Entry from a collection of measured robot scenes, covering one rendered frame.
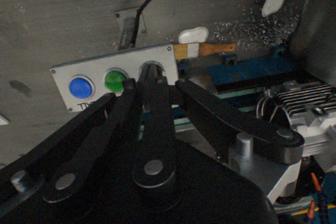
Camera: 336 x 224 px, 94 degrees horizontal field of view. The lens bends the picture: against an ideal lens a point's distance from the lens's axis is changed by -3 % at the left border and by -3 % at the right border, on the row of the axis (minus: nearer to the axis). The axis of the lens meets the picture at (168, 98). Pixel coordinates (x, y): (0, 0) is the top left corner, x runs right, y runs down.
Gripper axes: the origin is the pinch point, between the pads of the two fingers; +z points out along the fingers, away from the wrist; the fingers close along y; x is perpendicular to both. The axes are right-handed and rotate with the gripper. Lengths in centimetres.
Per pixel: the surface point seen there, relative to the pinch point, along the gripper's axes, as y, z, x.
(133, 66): -2.3, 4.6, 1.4
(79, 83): -9.8, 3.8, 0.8
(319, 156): 35.7, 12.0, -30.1
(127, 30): -5.1, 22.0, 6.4
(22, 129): -63, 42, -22
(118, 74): -4.4, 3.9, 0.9
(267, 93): 27.7, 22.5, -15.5
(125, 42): -5.0, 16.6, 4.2
